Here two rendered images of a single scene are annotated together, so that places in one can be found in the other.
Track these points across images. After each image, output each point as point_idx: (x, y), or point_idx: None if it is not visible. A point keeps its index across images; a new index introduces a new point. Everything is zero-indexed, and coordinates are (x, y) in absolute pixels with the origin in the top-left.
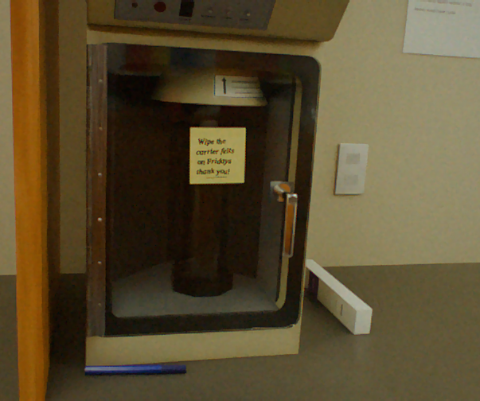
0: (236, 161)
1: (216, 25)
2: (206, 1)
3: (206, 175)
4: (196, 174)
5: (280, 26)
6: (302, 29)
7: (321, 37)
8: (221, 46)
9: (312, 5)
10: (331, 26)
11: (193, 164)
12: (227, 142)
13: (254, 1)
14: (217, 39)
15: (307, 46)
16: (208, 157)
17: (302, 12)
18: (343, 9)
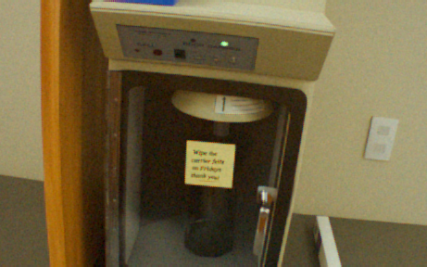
0: (225, 171)
1: (207, 64)
2: (194, 50)
3: (199, 178)
4: (190, 177)
5: (266, 69)
6: (286, 72)
7: (306, 79)
8: (219, 75)
9: (291, 58)
10: (313, 72)
11: (189, 169)
12: (218, 155)
13: (237, 53)
14: (216, 69)
15: (298, 80)
16: (202, 165)
17: (283, 62)
18: (320, 63)
